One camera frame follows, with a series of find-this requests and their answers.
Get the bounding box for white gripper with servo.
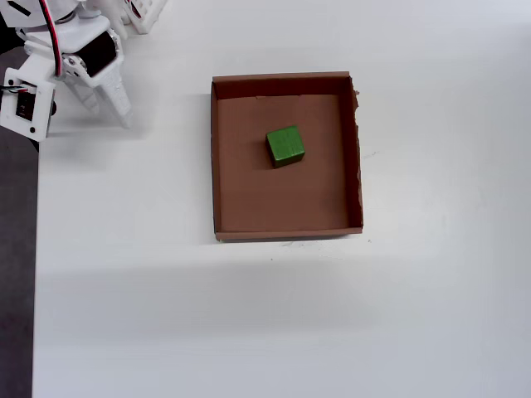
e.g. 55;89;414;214
24;18;134;129

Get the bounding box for green cube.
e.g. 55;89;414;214
265;125;307;169

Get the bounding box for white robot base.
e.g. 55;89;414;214
122;0;169;35

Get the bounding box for brown cardboard box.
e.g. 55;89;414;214
210;70;365;244

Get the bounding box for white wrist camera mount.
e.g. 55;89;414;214
0;52;58;140

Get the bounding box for red and black arm wires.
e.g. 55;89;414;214
39;0;67;78

